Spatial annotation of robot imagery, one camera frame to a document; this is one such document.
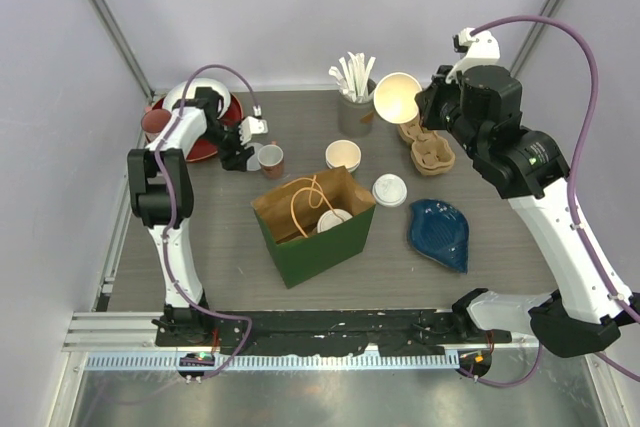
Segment white paper plate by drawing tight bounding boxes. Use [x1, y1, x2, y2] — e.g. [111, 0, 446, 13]
[162, 77, 231, 118]

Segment white cup lid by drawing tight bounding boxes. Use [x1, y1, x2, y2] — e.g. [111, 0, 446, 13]
[246, 142, 264, 172]
[316, 208, 352, 233]

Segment purple cable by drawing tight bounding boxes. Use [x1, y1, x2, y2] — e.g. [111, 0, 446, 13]
[457, 15, 640, 388]
[153, 64, 264, 381]

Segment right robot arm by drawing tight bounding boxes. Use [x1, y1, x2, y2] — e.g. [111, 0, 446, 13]
[415, 65, 639, 358]

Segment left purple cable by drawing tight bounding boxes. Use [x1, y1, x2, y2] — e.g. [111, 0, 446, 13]
[153, 64, 264, 381]

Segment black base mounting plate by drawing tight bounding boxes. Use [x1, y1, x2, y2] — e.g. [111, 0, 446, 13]
[152, 309, 512, 357]

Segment green paper bag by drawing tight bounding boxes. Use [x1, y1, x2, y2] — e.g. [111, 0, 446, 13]
[251, 167, 376, 288]

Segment cardboard cup carrier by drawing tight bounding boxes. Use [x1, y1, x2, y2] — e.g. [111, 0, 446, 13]
[398, 117, 456, 176]

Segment stack of green paper cups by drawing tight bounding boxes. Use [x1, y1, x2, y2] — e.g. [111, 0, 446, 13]
[325, 139, 362, 173]

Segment stack of white lids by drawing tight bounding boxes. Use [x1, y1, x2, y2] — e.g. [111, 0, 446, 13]
[372, 173, 408, 208]

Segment white wrapped straws bundle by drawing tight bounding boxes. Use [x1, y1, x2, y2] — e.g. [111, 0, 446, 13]
[328, 52, 377, 104]

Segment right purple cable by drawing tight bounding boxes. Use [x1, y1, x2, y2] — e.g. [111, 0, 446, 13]
[457, 15, 640, 388]

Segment grey straw holder cup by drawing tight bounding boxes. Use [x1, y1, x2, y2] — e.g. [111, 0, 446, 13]
[338, 79, 376, 138]

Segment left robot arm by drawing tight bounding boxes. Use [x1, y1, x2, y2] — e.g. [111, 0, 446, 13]
[127, 78, 255, 346]

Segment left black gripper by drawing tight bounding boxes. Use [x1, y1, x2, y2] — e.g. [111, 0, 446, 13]
[200, 120, 255, 172]

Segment floral pink tumbler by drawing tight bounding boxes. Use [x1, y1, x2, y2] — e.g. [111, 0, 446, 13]
[141, 108, 172, 143]

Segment blue leaf-shaped dish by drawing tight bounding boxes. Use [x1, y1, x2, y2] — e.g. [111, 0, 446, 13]
[407, 199, 470, 274]

